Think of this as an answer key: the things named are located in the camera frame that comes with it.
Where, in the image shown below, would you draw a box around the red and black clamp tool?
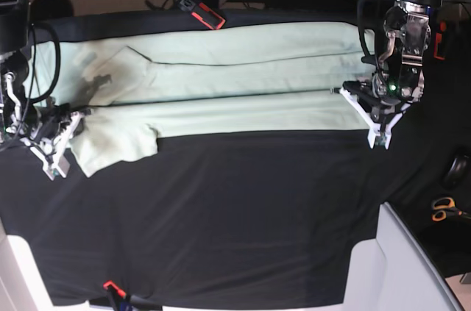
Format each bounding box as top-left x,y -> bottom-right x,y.
178,0 -> 226,30

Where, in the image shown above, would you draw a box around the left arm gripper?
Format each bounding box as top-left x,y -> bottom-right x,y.
330,68 -> 423,149

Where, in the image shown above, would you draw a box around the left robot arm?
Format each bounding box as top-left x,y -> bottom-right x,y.
336,0 -> 442,149

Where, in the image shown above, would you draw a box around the red and black clamp bottom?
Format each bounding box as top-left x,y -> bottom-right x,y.
103,280 -> 163,311

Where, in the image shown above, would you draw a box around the white table frame left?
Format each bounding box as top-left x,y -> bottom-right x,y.
1,228 -> 91,311

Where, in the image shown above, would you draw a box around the black round stool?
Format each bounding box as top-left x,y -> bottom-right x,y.
30,0 -> 74,21

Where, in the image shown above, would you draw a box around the white table frame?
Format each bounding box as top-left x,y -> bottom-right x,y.
1,228 -> 91,311
342,203 -> 463,311

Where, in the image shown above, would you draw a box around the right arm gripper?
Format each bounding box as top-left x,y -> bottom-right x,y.
1,101 -> 91,181

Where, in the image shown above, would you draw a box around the orange handled scissors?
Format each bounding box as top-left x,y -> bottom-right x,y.
431,196 -> 470,222

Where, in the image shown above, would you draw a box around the orange and black bracket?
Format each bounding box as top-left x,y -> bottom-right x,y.
433,21 -> 447,60

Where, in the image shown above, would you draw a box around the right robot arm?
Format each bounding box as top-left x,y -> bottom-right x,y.
1,0 -> 91,180

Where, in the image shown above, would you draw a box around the light green T-shirt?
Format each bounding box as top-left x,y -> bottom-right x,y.
33,22 -> 373,176

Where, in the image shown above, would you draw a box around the white table frame right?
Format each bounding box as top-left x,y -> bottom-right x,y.
342,203 -> 463,311

